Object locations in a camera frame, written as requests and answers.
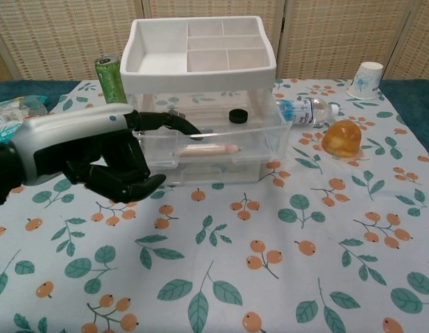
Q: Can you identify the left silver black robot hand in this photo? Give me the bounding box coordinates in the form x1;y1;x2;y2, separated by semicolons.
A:
12;103;203;204

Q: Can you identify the black bottle cap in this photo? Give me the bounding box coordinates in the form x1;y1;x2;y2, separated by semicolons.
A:
228;108;250;123

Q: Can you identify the white drawer organizer box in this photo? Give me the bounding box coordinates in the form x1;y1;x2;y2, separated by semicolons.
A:
119;15;278;187

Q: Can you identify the teal snack bag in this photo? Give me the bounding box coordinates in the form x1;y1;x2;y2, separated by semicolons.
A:
0;96;49;145

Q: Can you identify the green drink can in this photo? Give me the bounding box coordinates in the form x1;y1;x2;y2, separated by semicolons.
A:
94;55;129;105

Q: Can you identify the floral leaf tablecloth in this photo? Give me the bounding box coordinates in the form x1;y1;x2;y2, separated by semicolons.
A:
0;78;429;333

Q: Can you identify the clear water bottle blue label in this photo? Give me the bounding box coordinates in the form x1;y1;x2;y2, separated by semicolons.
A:
275;96;341;128

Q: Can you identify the orange jelly cup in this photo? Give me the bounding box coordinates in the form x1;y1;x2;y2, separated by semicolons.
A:
321;121;363;161

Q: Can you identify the white paper cup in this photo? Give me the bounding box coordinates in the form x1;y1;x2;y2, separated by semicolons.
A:
346;61;385;101

